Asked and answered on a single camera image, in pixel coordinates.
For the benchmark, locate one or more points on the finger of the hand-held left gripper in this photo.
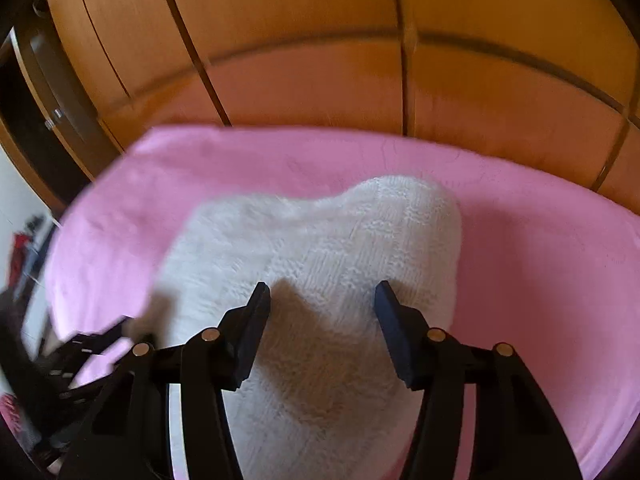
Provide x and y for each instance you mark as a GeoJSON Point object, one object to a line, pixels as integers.
{"type": "Point", "coordinates": [87, 345]}
{"type": "Point", "coordinates": [82, 391]}

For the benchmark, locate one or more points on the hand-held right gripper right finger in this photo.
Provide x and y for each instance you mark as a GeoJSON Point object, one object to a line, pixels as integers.
{"type": "Point", "coordinates": [397, 340]}

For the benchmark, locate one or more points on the pink blanket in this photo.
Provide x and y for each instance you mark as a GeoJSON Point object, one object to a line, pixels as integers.
{"type": "Point", "coordinates": [525, 260]}

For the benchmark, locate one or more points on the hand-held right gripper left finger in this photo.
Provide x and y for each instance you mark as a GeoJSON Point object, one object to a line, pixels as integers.
{"type": "Point", "coordinates": [250, 340]}

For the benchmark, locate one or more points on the white knit sweater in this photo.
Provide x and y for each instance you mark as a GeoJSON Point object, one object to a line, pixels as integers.
{"type": "Point", "coordinates": [310, 240]}

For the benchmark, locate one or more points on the wooden wardrobe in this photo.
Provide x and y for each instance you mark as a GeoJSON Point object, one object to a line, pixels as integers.
{"type": "Point", "coordinates": [300, 35]}

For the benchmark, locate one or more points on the dark red object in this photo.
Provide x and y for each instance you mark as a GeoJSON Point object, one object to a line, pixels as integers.
{"type": "Point", "coordinates": [18, 246]}

